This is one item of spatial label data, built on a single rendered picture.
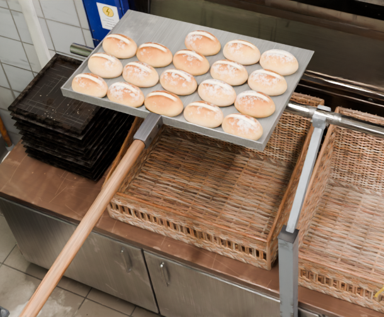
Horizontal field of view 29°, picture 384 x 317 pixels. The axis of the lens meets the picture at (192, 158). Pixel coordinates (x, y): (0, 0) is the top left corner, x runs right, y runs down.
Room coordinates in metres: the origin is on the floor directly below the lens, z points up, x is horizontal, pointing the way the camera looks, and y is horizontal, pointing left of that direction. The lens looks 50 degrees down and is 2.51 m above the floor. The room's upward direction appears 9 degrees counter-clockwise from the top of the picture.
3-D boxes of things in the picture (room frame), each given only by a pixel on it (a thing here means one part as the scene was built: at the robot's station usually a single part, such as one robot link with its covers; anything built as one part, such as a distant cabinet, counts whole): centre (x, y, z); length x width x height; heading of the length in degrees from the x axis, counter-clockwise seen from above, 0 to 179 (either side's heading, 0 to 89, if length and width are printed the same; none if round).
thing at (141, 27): (1.42, -0.03, 1.19); 0.55 x 0.36 x 0.03; 58
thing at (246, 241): (1.50, -0.07, 0.72); 0.56 x 0.49 x 0.28; 58
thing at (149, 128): (1.23, 0.09, 1.19); 0.09 x 0.04 x 0.03; 148
